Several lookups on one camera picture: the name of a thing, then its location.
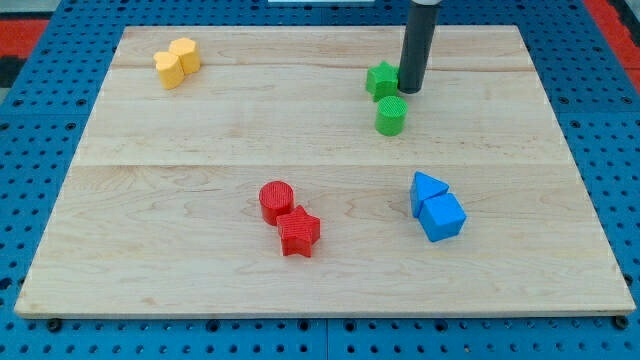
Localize light wooden board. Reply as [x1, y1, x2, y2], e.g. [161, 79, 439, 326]
[15, 26, 635, 319]

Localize red cylinder block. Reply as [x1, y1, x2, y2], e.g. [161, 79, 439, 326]
[259, 181, 294, 226]

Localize yellow heart block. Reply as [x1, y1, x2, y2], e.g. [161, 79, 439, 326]
[153, 51, 185, 90]

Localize red star block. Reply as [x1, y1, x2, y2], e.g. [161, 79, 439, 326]
[276, 205, 321, 258]

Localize green star block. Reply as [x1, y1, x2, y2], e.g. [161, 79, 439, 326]
[365, 61, 398, 102]

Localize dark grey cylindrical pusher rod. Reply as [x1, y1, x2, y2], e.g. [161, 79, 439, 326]
[398, 0, 441, 94]

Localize blue triangle block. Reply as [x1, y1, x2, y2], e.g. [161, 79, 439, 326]
[409, 171, 449, 218]

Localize yellow hexagon block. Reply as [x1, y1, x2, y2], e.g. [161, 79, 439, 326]
[169, 37, 201, 74]

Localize green cylinder block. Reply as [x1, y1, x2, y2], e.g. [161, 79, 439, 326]
[375, 96, 408, 136]

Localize blue cube block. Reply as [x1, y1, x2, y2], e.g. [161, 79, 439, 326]
[418, 193, 467, 242]

